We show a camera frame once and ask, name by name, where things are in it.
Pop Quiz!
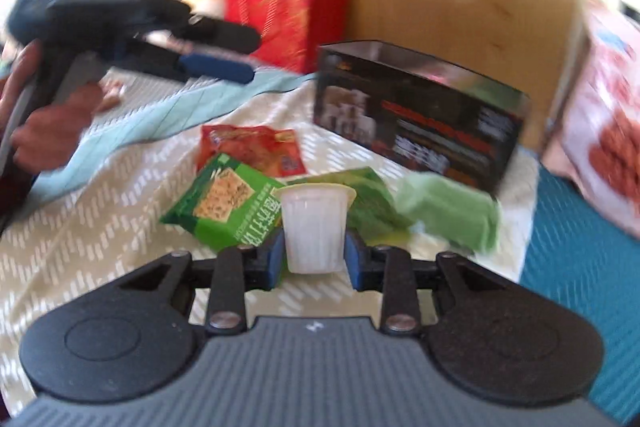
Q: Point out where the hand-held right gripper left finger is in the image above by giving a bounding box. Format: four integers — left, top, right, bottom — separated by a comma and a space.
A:
119, 227, 287, 337

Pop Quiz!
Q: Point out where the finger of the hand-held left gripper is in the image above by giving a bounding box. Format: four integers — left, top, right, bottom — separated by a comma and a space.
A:
134, 43, 255, 86
186, 18, 262, 56

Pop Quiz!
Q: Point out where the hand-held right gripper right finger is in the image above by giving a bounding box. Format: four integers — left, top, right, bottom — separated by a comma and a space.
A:
344, 229, 505, 337

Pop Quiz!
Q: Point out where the white jelly cup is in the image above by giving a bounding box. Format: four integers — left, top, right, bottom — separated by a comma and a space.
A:
276, 184, 357, 274

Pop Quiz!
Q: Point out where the dark green snack packet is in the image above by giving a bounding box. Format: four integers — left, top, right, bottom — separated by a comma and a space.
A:
287, 168, 417, 239

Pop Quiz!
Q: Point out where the green cracker packet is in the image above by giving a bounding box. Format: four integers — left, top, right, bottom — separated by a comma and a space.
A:
160, 153, 287, 253

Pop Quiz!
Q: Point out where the pale green snack packet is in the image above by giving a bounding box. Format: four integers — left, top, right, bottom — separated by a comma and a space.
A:
394, 172, 502, 254

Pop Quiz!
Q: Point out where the black box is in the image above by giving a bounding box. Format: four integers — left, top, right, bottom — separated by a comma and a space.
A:
313, 39, 531, 198

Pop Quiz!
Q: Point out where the person's left hand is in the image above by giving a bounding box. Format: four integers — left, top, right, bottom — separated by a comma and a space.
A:
0, 41, 122, 171

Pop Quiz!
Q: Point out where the light teal blanket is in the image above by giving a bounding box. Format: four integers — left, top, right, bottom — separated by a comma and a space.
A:
30, 68, 322, 198

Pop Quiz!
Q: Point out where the red gift bag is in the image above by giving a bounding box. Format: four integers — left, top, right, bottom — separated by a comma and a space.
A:
225, 0, 352, 76

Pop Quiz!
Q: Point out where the red snack packet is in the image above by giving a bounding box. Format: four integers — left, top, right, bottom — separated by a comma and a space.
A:
197, 124, 306, 178

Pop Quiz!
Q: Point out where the large white snack bag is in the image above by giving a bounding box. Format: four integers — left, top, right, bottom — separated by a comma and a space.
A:
542, 0, 640, 236

